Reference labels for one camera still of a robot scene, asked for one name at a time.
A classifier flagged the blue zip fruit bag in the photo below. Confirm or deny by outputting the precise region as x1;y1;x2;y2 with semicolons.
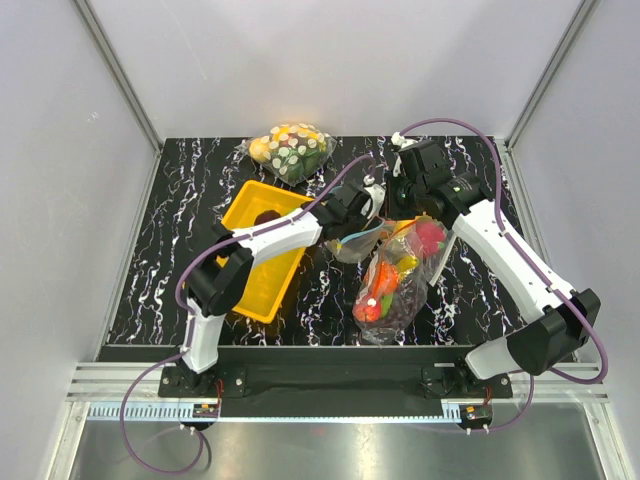
324;217;393;264

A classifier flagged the dark red fake apple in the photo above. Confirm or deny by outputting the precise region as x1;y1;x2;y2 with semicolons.
254;210;281;226

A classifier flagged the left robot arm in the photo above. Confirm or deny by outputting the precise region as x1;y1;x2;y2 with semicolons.
175;182;385;396

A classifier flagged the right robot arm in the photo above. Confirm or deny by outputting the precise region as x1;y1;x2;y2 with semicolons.
385;134;601;397

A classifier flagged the banana and apples bag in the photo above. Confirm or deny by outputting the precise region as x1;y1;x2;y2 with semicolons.
383;216;456;286

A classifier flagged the polka dot fruit bag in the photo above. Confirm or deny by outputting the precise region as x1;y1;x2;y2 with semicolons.
238;123;336;186

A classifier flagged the grapes and orange bag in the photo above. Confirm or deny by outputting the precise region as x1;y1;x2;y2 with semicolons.
352;243;428;346

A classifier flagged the yellow plastic tray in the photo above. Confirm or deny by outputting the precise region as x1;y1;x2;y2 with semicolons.
222;180;321;324

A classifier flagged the right connector block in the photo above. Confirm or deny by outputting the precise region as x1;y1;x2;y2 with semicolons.
461;404;493;429

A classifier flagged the connector block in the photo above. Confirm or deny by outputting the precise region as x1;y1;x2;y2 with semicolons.
461;404;493;429
192;401;221;421

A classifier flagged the left connector block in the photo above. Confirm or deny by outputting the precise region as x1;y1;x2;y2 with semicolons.
192;401;221;421

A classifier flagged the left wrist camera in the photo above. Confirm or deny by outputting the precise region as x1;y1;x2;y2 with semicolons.
361;184;386;220

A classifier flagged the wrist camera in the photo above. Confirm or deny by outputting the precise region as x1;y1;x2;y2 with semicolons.
391;132;428;179
361;184;386;220

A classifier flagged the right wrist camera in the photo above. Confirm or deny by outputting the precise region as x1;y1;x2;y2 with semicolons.
391;132;428;179

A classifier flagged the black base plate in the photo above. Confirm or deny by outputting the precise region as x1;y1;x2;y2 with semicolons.
158;346;513;421

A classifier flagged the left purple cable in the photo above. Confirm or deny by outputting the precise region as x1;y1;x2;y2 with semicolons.
120;154;376;474

